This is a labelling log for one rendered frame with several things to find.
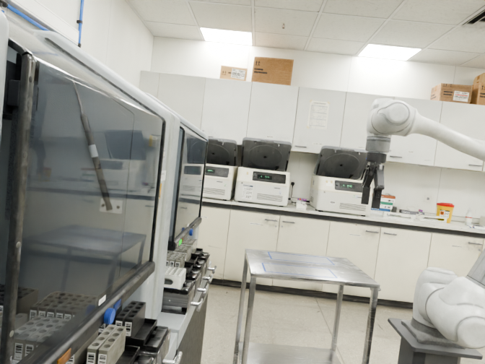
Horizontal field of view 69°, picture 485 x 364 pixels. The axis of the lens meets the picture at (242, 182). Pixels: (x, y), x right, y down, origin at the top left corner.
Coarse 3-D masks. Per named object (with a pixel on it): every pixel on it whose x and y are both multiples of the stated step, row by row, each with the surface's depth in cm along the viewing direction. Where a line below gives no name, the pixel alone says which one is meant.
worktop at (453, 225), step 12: (240, 204) 362; (252, 204) 361; (264, 204) 370; (288, 204) 396; (336, 216) 358; (348, 216) 358; (360, 216) 361; (372, 216) 373; (444, 228) 354; (456, 228) 354; (468, 228) 358
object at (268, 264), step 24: (264, 264) 174; (288, 264) 179; (312, 264) 184; (336, 264) 190; (240, 312) 203; (336, 312) 206; (336, 336) 207; (240, 360) 185; (264, 360) 187; (288, 360) 190; (312, 360) 192; (336, 360) 195
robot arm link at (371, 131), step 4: (376, 100) 137; (380, 100) 136; (384, 100) 135; (388, 100) 135; (372, 104) 138; (376, 104) 136; (380, 104) 135; (372, 108) 137; (376, 108) 135; (372, 112) 135; (368, 116) 138; (368, 120) 137; (368, 124) 137; (368, 128) 138; (372, 128) 134; (368, 132) 139; (372, 132) 136; (376, 132) 134; (368, 136) 140; (376, 136) 137; (380, 136) 136; (384, 136) 135; (388, 136) 136
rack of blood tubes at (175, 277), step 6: (168, 270) 136; (174, 270) 136; (180, 270) 138; (168, 276) 131; (174, 276) 130; (180, 276) 131; (168, 282) 139; (174, 282) 131; (180, 282) 131; (180, 288) 132
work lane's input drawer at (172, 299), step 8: (168, 288) 130; (184, 288) 132; (192, 288) 136; (168, 296) 129; (176, 296) 129; (184, 296) 129; (192, 296) 138; (168, 304) 129; (176, 304) 129; (184, 304) 129; (192, 304) 135; (200, 304) 135
